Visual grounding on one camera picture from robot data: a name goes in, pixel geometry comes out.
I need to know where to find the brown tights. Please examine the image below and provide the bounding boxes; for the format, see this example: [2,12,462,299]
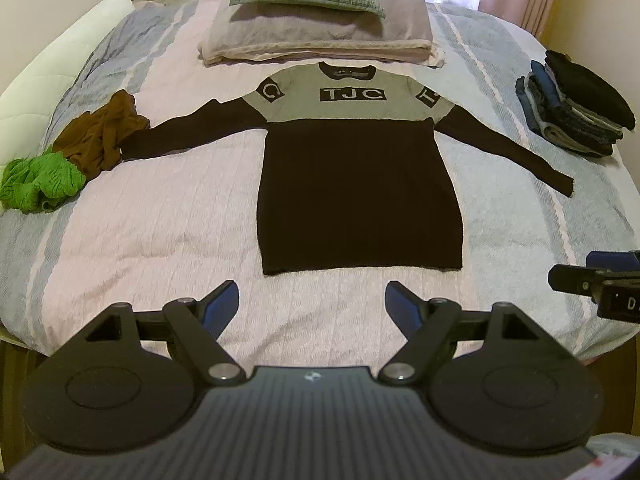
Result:
[52,89,150,180]

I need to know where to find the white quilted headboard cushion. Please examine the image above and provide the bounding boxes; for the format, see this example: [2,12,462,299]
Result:
[1,0,134,165]

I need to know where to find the stack of folded dark clothes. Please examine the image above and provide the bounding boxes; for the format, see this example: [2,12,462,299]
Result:
[515,61,631,157]

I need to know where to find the green knitted garment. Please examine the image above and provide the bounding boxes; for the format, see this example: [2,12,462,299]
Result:
[1,151,87,214]

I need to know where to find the black folded garment top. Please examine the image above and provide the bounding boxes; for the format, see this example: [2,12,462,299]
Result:
[544,50,636,130]

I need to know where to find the black and grey TJC sweater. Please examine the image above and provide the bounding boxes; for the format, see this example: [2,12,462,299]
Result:
[120,62,574,275]

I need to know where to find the folded beige blanket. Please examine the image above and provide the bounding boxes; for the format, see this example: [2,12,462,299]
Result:
[198,0,445,68]

